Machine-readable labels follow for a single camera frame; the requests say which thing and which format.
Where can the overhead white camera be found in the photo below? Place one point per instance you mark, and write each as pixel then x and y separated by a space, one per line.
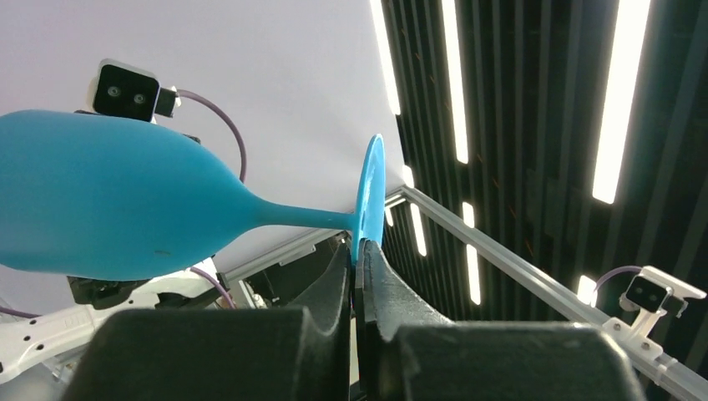
pixel 653 294

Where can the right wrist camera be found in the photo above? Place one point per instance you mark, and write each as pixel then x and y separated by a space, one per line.
pixel 121 90

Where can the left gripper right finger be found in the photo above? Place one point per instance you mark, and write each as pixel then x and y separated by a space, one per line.
pixel 407 350

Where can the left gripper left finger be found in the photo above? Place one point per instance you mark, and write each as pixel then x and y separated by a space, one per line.
pixel 299 352

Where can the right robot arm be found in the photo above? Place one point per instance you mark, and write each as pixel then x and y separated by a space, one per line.
pixel 33 340

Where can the blue wine glass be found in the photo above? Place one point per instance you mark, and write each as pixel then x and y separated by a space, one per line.
pixel 114 199

